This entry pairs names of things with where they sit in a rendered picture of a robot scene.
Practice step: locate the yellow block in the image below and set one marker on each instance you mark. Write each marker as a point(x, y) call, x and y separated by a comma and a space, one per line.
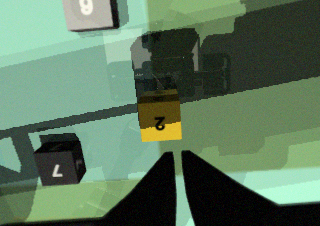
point(160, 117)

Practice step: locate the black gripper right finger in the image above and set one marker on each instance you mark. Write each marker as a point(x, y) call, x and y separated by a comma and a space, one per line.
point(216, 199)

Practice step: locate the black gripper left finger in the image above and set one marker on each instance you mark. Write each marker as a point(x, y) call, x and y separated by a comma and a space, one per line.
point(152, 202)

